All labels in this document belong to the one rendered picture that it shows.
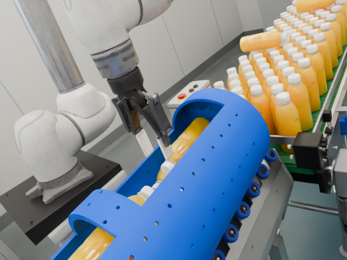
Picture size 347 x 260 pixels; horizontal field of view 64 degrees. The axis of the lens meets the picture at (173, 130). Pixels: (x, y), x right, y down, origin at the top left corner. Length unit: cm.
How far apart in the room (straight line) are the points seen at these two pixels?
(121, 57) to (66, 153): 53
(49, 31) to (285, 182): 91
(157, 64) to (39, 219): 338
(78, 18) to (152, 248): 42
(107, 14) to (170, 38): 380
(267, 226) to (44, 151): 72
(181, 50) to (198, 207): 403
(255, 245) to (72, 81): 79
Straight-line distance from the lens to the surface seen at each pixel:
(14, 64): 325
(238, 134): 66
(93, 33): 56
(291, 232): 192
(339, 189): 104
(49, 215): 98
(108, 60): 57
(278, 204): 91
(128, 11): 59
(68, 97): 106
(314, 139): 88
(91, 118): 106
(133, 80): 59
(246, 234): 77
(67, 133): 101
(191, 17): 473
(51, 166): 101
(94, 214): 52
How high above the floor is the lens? 152
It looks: 27 degrees down
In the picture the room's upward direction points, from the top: 24 degrees counter-clockwise
